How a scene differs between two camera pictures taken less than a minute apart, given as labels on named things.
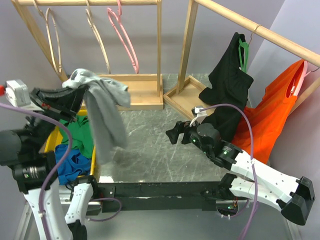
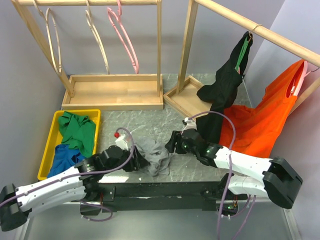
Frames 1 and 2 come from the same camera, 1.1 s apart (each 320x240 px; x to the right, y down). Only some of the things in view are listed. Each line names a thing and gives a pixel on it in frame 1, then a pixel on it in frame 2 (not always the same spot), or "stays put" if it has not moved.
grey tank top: [104, 99] to [157, 154]
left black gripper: [64, 100] to [138, 161]
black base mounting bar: [157, 196] stays put
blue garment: [77, 164] stays put
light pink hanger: [305, 73] stays put
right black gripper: [181, 127] to [176, 137]
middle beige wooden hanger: [97, 34] stays put
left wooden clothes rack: [146, 91] stays put
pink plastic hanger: [109, 10] stays put
